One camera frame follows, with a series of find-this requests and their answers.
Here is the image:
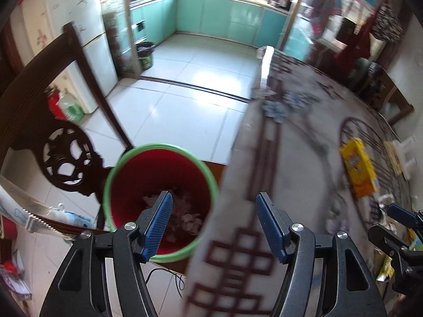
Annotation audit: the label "black floor cable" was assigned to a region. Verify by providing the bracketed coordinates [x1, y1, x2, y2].
[145, 267, 186, 301]

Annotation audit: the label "green detergent bottle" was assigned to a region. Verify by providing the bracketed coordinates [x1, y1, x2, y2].
[57, 89, 86, 123]

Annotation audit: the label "dark carved wooden chair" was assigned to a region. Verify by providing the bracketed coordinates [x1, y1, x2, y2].
[0, 21, 134, 238]

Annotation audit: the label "black white patterned bag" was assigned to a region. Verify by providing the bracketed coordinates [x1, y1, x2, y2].
[370, 3, 405, 42]

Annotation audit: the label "yellow juice carton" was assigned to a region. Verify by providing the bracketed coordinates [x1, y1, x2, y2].
[340, 138, 378, 199]

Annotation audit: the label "yellow snack packet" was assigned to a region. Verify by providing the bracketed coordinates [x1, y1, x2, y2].
[377, 251, 395, 283]

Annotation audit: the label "red bucket with green rim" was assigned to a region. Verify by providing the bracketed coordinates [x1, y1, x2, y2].
[103, 143, 220, 265]

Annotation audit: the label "cling film box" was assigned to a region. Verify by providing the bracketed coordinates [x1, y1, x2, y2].
[0, 185, 80, 238]

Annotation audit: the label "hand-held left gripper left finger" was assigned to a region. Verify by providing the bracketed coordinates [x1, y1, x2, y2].
[39, 190, 174, 317]

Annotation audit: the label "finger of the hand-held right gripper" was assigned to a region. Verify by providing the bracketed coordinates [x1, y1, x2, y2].
[368, 224, 408, 265]
[387, 204, 419, 228]

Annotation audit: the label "teal lower kitchen cabinets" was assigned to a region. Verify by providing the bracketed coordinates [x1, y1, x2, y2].
[129, 0, 291, 50]

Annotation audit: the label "dark red hanging garment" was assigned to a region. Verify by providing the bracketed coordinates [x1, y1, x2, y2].
[340, 13, 375, 60]

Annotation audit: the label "glass sliding door panel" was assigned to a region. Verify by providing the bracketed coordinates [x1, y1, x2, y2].
[102, 0, 136, 80]

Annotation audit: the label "plaid hanging apron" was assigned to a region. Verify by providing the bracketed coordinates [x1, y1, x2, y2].
[309, 0, 344, 38]

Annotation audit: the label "white blue plastic packet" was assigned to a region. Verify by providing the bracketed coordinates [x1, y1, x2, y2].
[49, 203, 95, 228]

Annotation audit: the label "yellow booklet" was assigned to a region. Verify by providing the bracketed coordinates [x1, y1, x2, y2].
[383, 140, 405, 175]

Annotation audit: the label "white refrigerator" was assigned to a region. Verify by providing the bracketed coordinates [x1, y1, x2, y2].
[10, 0, 119, 113]

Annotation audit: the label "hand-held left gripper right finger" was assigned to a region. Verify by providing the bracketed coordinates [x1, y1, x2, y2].
[255, 192, 388, 317]

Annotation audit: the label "black kitchen waste bin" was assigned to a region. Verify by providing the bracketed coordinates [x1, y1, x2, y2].
[135, 41, 156, 71]

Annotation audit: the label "black shoulder bag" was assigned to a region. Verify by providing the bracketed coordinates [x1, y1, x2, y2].
[335, 16, 357, 40]

